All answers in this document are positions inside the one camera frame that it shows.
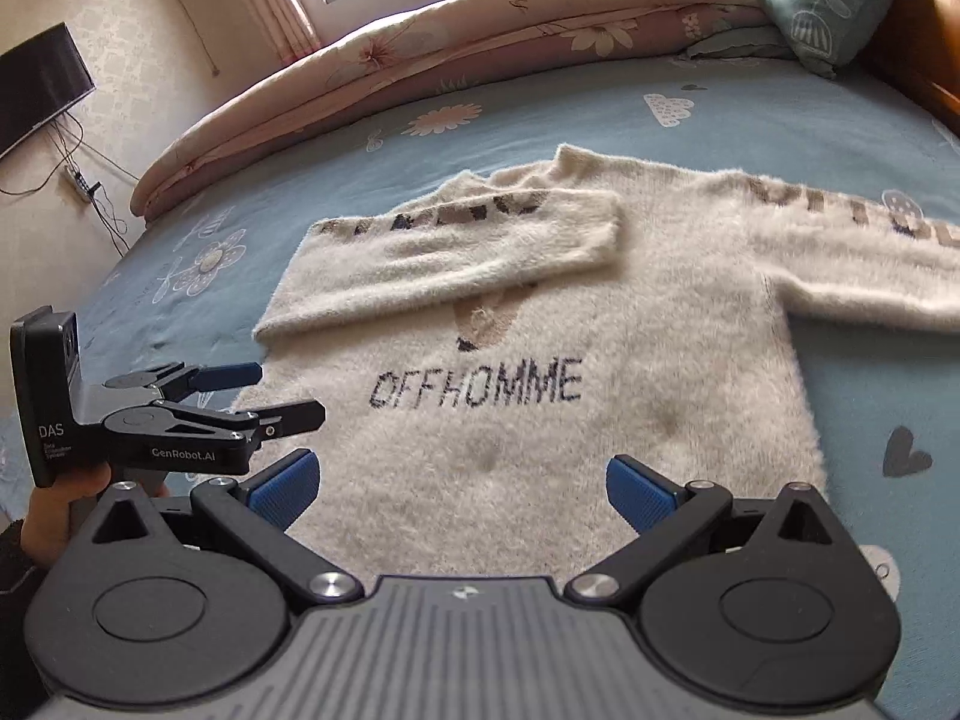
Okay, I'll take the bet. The flat teal pillow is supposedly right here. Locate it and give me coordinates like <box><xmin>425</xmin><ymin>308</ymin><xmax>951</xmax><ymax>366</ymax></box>
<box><xmin>679</xmin><ymin>24</ymin><xmax>796</xmax><ymax>62</ymax></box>

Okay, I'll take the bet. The cream fuzzy sweater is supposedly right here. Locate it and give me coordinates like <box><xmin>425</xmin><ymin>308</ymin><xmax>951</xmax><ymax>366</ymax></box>
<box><xmin>253</xmin><ymin>142</ymin><xmax>960</xmax><ymax>578</ymax></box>

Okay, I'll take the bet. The wall socket with cables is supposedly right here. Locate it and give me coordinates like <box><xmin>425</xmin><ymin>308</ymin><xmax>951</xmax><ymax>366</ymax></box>
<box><xmin>0</xmin><ymin>109</ymin><xmax>140</xmax><ymax>256</ymax></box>

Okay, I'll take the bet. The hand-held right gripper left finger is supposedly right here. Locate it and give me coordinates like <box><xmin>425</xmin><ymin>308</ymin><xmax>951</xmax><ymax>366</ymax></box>
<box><xmin>86</xmin><ymin>449</ymin><xmax>366</xmax><ymax>605</ymax></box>

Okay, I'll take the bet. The teal printed pillow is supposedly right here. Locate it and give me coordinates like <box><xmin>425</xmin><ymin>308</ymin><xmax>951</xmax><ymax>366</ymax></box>
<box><xmin>697</xmin><ymin>0</ymin><xmax>905</xmax><ymax>80</ymax></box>

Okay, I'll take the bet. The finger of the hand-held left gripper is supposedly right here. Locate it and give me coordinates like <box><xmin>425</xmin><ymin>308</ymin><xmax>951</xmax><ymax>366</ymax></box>
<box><xmin>109</xmin><ymin>361</ymin><xmax>263</xmax><ymax>400</ymax></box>
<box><xmin>154</xmin><ymin>400</ymin><xmax>327</xmax><ymax>442</ymax></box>

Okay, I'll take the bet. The person's left hand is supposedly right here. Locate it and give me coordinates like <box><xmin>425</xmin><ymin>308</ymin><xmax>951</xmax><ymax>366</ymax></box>
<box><xmin>21</xmin><ymin>463</ymin><xmax>113</xmax><ymax>565</ymax></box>

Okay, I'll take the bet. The folded pink floral quilt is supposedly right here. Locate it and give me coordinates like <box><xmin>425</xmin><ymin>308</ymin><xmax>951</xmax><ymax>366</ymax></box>
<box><xmin>129</xmin><ymin>0</ymin><xmax>785</xmax><ymax>222</ymax></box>

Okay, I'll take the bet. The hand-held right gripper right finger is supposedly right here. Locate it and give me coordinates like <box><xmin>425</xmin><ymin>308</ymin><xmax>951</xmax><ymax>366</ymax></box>
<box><xmin>562</xmin><ymin>454</ymin><xmax>852</xmax><ymax>605</ymax></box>

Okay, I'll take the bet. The wall television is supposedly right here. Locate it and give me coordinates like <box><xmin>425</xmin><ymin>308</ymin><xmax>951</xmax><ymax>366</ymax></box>
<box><xmin>0</xmin><ymin>22</ymin><xmax>97</xmax><ymax>160</ymax></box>

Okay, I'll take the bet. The wooden headboard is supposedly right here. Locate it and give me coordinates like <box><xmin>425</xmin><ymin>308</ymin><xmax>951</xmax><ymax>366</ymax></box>
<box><xmin>855</xmin><ymin>0</ymin><xmax>960</xmax><ymax>158</ymax></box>

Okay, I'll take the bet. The person's left forearm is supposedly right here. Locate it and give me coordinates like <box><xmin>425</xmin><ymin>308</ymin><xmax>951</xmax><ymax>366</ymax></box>
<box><xmin>0</xmin><ymin>519</ymin><xmax>53</xmax><ymax>720</ymax></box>

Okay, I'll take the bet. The wall power strip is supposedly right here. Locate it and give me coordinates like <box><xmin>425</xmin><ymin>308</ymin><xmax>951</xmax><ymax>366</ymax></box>
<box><xmin>64</xmin><ymin>165</ymin><xmax>103</xmax><ymax>203</ymax></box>

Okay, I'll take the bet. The hanging pull cord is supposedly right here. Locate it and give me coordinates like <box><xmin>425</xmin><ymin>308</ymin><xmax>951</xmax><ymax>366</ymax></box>
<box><xmin>146</xmin><ymin>0</ymin><xmax>222</xmax><ymax>80</ymax></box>

